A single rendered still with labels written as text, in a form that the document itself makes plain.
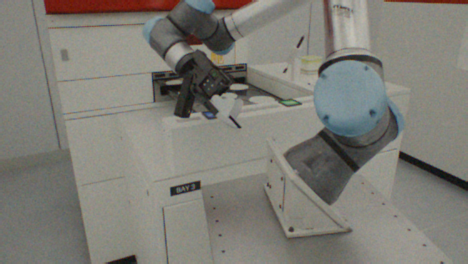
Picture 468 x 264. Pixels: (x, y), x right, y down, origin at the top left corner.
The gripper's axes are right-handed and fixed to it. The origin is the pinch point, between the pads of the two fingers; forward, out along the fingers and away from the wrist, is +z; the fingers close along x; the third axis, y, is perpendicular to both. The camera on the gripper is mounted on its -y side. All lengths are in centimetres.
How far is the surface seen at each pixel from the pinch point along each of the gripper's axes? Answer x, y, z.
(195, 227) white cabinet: 14.8, -34.4, 8.3
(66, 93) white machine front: 22, -47, -65
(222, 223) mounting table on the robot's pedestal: -7.7, -14.4, 15.7
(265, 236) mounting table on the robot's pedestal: -7.9, -8.6, 23.7
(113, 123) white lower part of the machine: 39, -49, -51
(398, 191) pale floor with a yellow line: 192, 0, 62
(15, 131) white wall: 103, -160, -156
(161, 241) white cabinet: 8.1, -41.9, 5.5
